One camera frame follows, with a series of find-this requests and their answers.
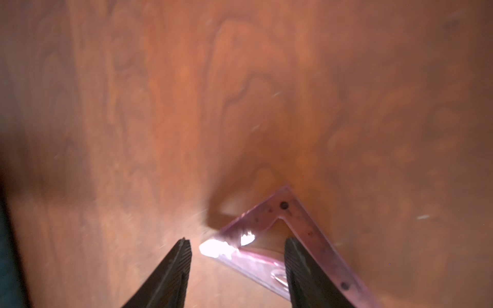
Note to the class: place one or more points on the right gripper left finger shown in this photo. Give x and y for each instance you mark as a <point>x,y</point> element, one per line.
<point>166,287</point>

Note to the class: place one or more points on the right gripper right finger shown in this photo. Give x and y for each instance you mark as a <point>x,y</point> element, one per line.
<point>308,285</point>

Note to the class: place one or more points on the pink clear triangle ruler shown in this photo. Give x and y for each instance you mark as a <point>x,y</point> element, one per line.
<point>230,247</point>

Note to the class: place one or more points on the teal plastic storage box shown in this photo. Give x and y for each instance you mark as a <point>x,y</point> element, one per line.
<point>13,292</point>

